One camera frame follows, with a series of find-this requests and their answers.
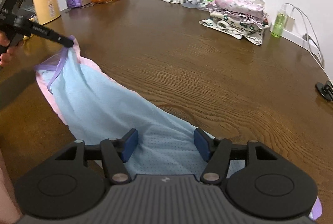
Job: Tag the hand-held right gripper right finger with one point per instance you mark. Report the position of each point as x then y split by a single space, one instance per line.
203 145

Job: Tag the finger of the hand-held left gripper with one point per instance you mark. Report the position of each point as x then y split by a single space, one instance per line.
52 35

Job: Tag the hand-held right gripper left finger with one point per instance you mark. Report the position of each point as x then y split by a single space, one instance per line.
130 145

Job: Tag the pink and blue garment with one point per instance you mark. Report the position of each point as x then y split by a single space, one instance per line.
104 99

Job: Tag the person's left hand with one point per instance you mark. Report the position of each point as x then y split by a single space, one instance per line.
7 57

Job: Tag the yellow mug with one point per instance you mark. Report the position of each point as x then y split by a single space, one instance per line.
28 37

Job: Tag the folded cream flower-print garment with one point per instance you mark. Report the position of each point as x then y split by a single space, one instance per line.
234 27

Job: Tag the small green and white boxes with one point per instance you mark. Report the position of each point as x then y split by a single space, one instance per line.
205 3

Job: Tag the white power strip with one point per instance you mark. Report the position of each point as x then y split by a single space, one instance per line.
296 38

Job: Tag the folded pink floral garment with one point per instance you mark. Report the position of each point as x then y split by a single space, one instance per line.
236 5

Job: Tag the green spray bottle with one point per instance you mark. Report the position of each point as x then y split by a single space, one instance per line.
277 22

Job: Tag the white charger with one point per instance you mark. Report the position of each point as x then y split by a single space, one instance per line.
290 23

